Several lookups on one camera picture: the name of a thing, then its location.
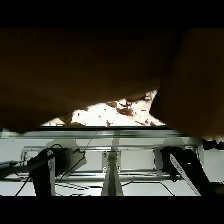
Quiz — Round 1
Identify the brown garment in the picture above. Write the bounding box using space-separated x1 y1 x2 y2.
0 28 224 140

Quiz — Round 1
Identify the silver frame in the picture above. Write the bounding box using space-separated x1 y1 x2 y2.
0 128 224 197

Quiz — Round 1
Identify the black cable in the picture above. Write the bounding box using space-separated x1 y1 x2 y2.
60 132 98 180

